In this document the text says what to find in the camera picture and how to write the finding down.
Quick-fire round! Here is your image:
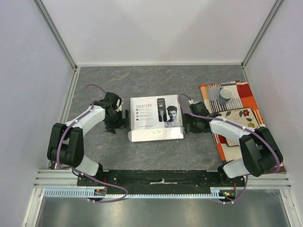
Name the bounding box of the grey slotted cable duct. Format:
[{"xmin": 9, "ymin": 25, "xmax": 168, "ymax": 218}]
[{"xmin": 44, "ymin": 188, "xmax": 236, "ymax": 199}]

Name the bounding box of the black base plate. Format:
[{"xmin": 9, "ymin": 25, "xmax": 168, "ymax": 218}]
[{"xmin": 76, "ymin": 169, "xmax": 246, "ymax": 190}]

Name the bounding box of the colourful patchwork cloth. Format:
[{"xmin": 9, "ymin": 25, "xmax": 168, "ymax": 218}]
[{"xmin": 199, "ymin": 80, "xmax": 287, "ymax": 175}]

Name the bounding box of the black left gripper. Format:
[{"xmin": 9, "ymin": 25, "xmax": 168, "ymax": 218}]
[{"xmin": 105, "ymin": 110, "xmax": 131, "ymax": 135}]

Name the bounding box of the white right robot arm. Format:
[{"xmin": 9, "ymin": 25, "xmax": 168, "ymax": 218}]
[{"xmin": 183, "ymin": 99, "xmax": 283, "ymax": 186}]

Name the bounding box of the white box with black tray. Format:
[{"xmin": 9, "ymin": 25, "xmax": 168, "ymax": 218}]
[{"xmin": 128, "ymin": 95, "xmax": 184, "ymax": 142}]

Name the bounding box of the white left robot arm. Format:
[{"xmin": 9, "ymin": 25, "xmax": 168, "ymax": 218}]
[{"xmin": 47, "ymin": 92, "xmax": 129, "ymax": 186}]

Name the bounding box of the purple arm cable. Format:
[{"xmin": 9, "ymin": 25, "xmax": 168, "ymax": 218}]
[
  {"xmin": 178, "ymin": 93, "xmax": 281, "ymax": 205},
  {"xmin": 55, "ymin": 84, "xmax": 129, "ymax": 204}
]

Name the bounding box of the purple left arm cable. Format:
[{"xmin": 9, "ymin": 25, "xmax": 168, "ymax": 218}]
[{"xmin": 55, "ymin": 84, "xmax": 129, "ymax": 204}]

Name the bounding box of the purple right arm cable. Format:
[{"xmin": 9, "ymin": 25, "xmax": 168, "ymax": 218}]
[{"xmin": 178, "ymin": 93, "xmax": 281, "ymax": 205}]

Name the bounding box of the white patterned cup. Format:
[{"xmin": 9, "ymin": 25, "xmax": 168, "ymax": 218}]
[{"xmin": 218, "ymin": 88, "xmax": 233, "ymax": 105}]

